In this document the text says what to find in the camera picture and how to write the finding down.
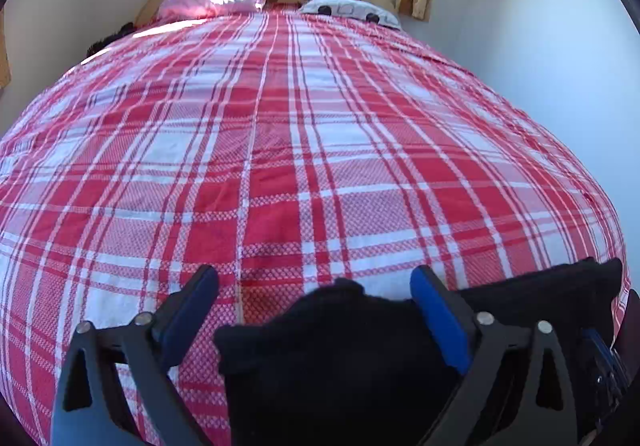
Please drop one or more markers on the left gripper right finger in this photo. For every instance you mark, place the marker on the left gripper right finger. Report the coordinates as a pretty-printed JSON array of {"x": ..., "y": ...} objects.
[{"x": 515, "y": 388}]

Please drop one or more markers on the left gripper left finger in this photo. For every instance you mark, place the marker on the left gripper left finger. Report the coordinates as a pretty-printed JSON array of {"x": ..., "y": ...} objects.
[{"x": 90, "y": 405}]

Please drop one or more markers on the black pants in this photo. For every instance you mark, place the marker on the black pants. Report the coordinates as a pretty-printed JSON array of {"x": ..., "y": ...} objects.
[{"x": 342, "y": 367}]

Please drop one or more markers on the red plaid bedsheet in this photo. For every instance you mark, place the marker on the red plaid bedsheet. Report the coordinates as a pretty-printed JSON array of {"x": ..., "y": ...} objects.
[{"x": 286, "y": 151}]

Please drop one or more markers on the yellow side window curtain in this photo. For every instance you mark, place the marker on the yellow side window curtain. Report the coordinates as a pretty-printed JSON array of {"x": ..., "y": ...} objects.
[{"x": 5, "y": 71}]

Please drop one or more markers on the black item beside bed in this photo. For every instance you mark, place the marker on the black item beside bed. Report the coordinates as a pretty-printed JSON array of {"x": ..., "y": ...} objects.
[{"x": 126, "y": 30}]

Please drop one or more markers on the white patterned pillow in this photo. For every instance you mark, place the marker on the white patterned pillow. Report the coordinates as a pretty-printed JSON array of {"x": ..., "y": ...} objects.
[{"x": 352, "y": 9}]

